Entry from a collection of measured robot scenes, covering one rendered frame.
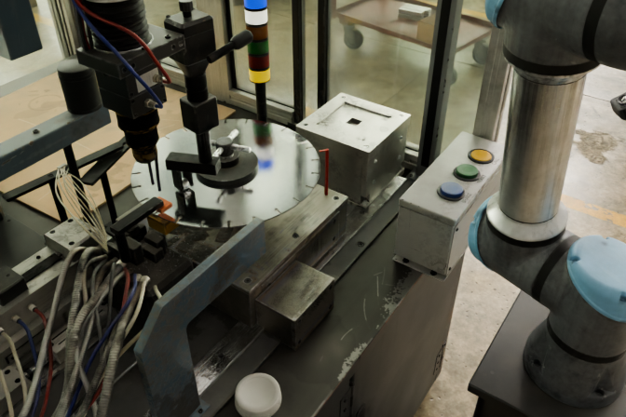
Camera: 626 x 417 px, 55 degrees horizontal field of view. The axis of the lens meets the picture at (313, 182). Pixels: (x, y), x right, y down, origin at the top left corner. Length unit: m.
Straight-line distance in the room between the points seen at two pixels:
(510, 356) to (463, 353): 0.96
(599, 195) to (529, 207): 1.94
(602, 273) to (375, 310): 0.39
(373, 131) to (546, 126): 0.54
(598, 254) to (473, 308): 1.25
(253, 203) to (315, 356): 0.27
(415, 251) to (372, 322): 0.16
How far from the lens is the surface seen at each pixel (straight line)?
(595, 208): 2.73
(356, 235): 1.21
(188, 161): 0.98
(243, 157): 1.07
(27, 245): 1.20
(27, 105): 1.82
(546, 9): 0.70
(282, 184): 1.02
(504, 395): 1.02
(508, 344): 1.08
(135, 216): 0.94
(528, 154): 0.83
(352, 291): 1.11
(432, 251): 1.12
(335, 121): 1.29
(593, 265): 0.91
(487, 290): 2.23
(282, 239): 1.06
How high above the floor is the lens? 1.56
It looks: 36 degrees down
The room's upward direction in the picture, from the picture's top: straight up
